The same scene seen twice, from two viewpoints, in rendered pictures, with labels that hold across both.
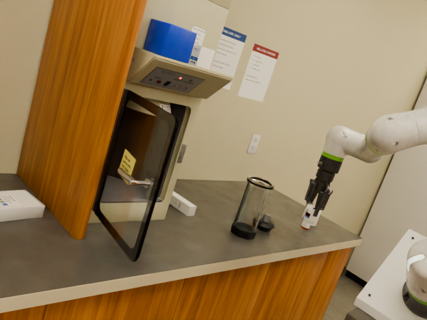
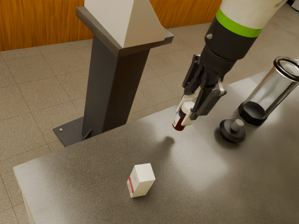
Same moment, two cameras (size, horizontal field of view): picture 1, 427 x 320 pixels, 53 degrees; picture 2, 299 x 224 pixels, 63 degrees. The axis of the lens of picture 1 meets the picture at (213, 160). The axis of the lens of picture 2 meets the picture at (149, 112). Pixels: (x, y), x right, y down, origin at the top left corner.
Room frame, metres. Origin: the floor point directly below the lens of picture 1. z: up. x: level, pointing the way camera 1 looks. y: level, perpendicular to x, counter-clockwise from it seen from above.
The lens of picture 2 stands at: (2.29, -0.61, 1.49)
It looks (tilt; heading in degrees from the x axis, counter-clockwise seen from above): 46 degrees down; 175
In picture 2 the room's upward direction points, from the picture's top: 22 degrees clockwise
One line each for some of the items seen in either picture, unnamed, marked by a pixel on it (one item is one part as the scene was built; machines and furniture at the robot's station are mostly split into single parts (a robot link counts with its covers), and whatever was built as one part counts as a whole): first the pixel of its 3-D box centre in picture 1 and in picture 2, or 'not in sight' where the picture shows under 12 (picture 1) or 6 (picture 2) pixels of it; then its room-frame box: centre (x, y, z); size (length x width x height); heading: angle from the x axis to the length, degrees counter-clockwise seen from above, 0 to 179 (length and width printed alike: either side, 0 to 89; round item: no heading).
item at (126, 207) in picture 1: (130, 171); not in sight; (1.13, 0.21, 1.19); 0.30 x 0.01 x 0.40; 39
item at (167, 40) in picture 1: (169, 40); not in sight; (1.27, 0.23, 1.55); 0.10 x 0.10 x 0.09; 47
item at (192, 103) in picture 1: (138, 103); not in sight; (1.46, 0.30, 1.32); 0.32 x 0.25 x 0.77; 137
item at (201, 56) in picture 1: (201, 56); not in sight; (1.37, 0.13, 1.54); 0.05 x 0.05 x 0.06; 35
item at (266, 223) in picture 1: (265, 221); (234, 128); (1.73, -0.29, 0.97); 0.09 x 0.09 x 0.07
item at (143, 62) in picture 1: (181, 78); not in sight; (1.33, 0.17, 1.46); 0.32 x 0.11 x 0.10; 137
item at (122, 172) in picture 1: (133, 177); not in sight; (1.06, 0.18, 1.20); 0.10 x 0.05 x 0.03; 39
